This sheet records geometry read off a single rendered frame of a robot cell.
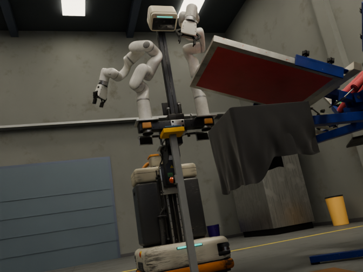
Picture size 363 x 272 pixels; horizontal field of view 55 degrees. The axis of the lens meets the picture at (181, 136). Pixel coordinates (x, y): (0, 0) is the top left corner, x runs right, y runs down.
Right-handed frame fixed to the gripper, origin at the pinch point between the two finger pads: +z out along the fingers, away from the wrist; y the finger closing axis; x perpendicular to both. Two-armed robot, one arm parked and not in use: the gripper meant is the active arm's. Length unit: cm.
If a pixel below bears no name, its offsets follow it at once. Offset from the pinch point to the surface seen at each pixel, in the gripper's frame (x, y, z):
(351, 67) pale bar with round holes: 32, -92, 13
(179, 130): -6, -4, 57
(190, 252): -11, -21, 124
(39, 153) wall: -766, 243, -88
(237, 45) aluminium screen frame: 28.8, -24.1, 13.7
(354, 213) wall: -441, -450, -2
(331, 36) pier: -344, -338, -333
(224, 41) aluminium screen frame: 28.7, -16.6, 13.6
